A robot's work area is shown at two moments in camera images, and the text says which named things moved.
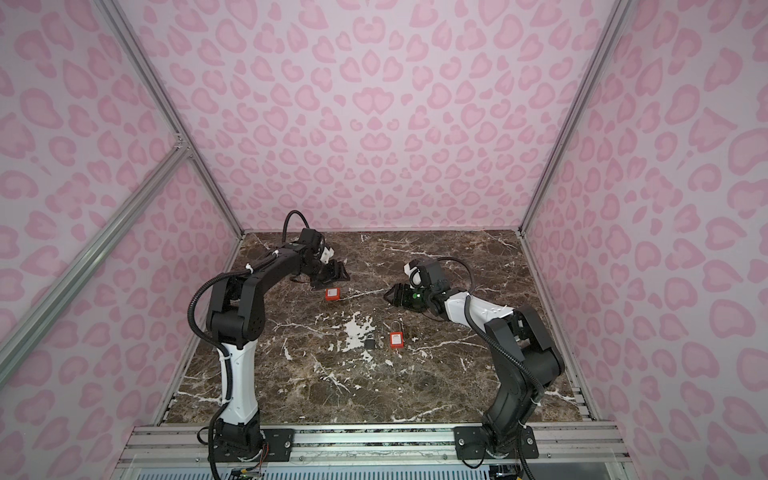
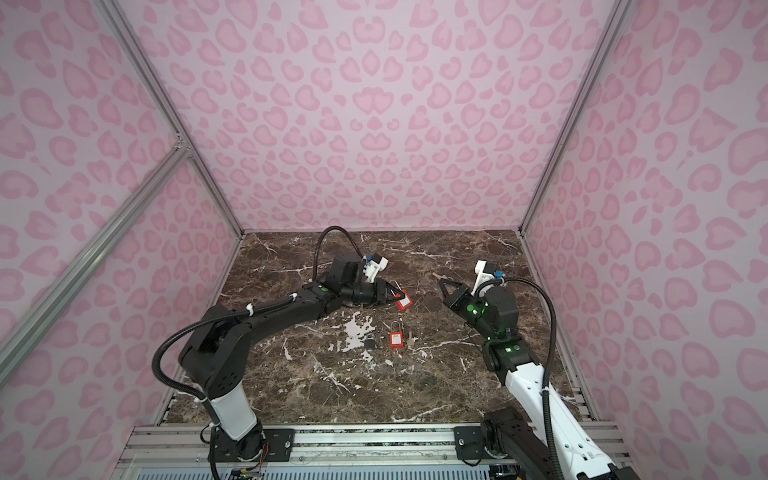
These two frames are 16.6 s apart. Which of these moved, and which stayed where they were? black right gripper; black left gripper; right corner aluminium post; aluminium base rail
Moved: black right gripper; black left gripper
Stayed: aluminium base rail; right corner aluminium post
